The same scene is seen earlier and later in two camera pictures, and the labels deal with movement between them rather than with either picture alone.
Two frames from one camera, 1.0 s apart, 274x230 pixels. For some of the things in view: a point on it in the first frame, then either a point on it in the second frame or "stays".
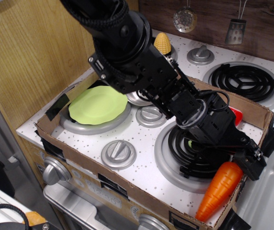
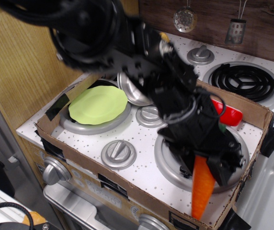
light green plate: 97,104 stays
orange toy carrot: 223,185 → 203,187
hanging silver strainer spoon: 185,19 stays
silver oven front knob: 54,172 stays
